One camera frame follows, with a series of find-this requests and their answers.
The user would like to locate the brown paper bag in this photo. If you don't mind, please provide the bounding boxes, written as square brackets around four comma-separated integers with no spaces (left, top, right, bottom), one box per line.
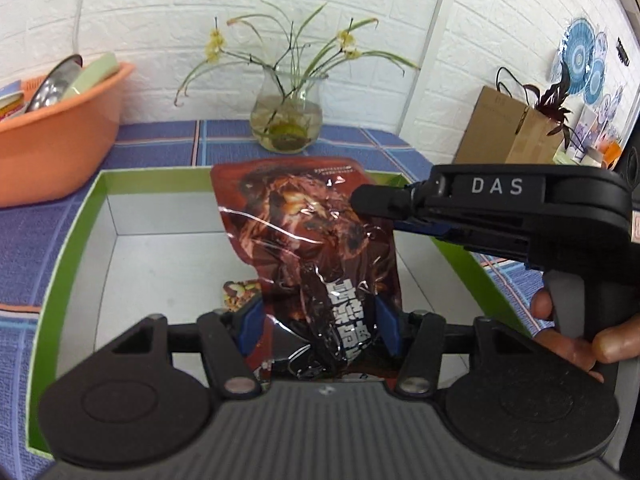
[452,85,566,166]

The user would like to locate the pale green bowl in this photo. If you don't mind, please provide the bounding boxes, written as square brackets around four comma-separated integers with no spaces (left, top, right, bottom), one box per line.
[60,52,121,102]

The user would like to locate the white picture card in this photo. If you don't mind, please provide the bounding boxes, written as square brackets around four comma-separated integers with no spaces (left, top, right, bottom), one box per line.
[575,105,599,152]

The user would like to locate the medium blue paper fan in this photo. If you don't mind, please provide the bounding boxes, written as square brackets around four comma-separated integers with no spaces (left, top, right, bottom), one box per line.
[585,58,608,106]

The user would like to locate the small nut snack packet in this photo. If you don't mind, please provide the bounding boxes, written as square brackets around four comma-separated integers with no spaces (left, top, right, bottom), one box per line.
[222,280,263,314]

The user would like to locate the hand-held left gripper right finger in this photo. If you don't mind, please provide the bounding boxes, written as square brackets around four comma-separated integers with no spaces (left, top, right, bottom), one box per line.
[376,296,538,397]

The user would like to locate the dark red leaf plant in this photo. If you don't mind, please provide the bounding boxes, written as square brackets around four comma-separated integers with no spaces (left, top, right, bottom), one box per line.
[522,62,576,152]

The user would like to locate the white wall cable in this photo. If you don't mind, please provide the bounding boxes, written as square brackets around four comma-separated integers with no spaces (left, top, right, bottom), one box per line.
[74,0,90,57]

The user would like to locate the dark red snack bag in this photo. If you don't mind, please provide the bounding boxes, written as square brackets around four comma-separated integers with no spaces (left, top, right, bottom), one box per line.
[210,156,404,382]

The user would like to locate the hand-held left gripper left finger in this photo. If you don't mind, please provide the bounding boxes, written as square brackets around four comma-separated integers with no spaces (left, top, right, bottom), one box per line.
[107,296,266,402]

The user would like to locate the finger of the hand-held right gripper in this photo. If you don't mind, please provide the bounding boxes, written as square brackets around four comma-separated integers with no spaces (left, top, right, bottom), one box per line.
[351,183,432,222]
[394,216,532,264]

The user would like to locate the green cardboard box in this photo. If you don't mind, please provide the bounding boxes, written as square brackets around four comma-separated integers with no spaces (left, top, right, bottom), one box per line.
[25,167,547,453]

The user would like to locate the person's right hand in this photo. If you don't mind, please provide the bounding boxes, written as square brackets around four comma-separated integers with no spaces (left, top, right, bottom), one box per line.
[529,287,640,383]

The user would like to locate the glass vase with flowers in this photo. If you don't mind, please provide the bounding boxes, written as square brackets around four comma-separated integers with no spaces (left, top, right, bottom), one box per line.
[174,2,421,107]

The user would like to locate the orange plastic basin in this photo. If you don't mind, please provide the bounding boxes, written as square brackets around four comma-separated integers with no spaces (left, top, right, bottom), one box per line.
[0,62,137,209]

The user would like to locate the blue decorative wall plates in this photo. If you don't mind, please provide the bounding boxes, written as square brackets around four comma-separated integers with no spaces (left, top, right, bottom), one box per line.
[551,17,596,97]

